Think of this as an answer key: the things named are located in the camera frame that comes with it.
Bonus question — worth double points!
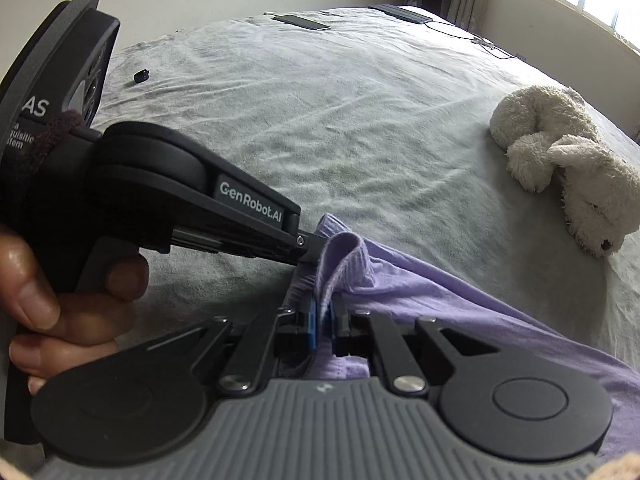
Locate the purple pants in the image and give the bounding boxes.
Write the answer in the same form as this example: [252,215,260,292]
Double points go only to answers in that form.
[280,212,640,461]

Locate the dark tablet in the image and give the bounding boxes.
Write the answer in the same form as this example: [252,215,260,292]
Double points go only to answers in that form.
[369,4,433,25]

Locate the black phone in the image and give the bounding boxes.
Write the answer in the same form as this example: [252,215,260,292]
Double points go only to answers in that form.
[272,14,332,31]

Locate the dark knitted sleeve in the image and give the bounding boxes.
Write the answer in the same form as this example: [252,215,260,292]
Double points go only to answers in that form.
[30,110,86,163]

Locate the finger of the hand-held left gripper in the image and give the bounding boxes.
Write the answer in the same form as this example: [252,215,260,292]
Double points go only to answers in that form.
[292,232,332,267]

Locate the grey bed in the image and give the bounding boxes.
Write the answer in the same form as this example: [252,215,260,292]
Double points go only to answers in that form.
[85,5,640,376]

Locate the black cable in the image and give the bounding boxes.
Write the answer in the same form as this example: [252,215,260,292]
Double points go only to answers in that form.
[430,17,528,61]

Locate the white plush dog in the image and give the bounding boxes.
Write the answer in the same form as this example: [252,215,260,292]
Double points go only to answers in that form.
[489,85,640,258]

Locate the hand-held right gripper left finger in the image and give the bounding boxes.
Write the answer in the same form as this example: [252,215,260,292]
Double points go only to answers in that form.
[150,295,318,393]

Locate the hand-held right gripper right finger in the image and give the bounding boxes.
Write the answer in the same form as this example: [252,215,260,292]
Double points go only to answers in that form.
[330,292,498,395]

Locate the person's left hand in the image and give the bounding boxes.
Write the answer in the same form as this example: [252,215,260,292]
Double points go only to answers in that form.
[0,222,151,396]

